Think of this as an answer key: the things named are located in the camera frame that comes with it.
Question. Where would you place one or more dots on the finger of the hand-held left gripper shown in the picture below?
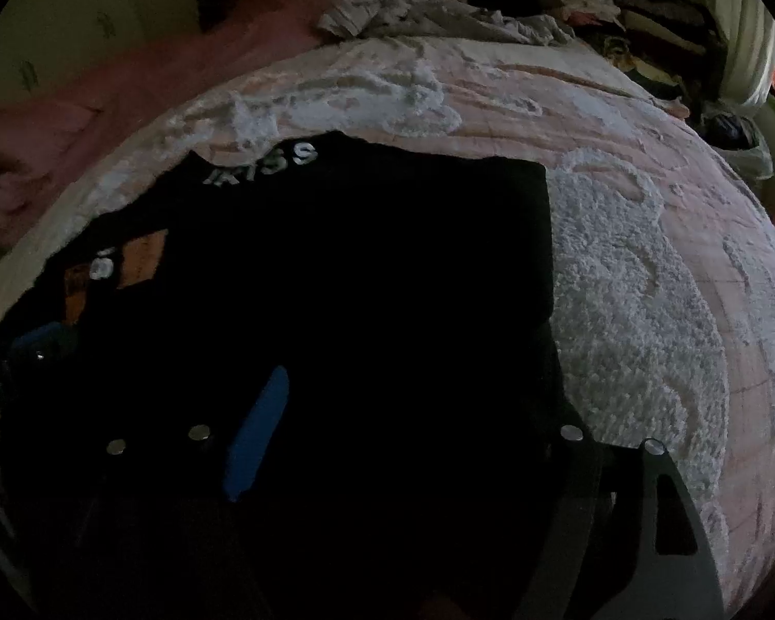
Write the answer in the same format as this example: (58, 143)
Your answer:
(35, 341)

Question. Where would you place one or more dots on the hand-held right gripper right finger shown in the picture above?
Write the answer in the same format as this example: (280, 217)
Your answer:
(578, 504)

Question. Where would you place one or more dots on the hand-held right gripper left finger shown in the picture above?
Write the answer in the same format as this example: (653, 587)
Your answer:
(258, 439)

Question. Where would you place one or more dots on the black garment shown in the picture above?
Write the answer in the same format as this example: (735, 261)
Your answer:
(361, 271)

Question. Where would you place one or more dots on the pile of clothes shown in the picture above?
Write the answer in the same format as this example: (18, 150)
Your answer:
(626, 13)

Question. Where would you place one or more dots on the pink white tufted blanket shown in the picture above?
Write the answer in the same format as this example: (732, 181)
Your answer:
(620, 271)

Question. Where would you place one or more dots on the pink comforter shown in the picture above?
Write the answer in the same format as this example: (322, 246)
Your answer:
(103, 97)

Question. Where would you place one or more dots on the plastic bag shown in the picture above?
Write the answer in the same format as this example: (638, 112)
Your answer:
(739, 139)

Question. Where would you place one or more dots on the white striped garment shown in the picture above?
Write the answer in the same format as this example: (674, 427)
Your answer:
(345, 16)

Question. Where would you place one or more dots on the white dotted cloth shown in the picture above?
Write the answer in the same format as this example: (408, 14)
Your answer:
(439, 19)

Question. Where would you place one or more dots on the white curtain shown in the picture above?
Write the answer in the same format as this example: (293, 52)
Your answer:
(743, 45)

